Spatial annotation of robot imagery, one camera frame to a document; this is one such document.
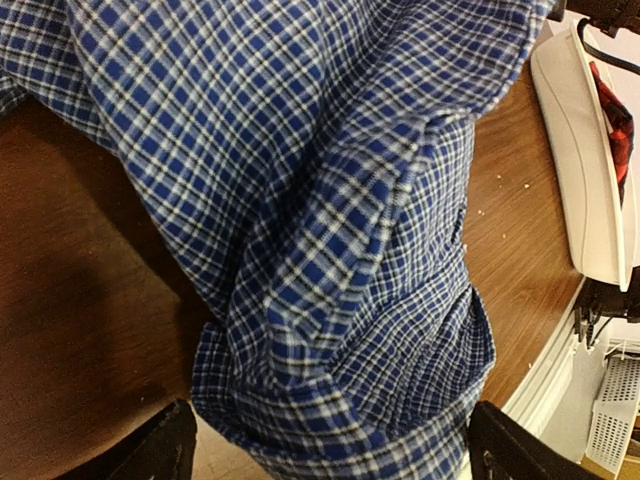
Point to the red black plaid shirt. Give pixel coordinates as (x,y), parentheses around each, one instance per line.
(620,129)

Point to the front aluminium rail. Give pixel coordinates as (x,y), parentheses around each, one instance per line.
(583,401)

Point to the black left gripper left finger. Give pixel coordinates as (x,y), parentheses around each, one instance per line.
(161,448)

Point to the white plastic bin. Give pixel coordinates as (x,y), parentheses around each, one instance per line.
(601,217)

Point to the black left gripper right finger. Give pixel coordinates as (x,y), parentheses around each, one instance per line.
(501,449)

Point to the blue plaid long sleeve shirt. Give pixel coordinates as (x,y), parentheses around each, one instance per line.
(307,164)

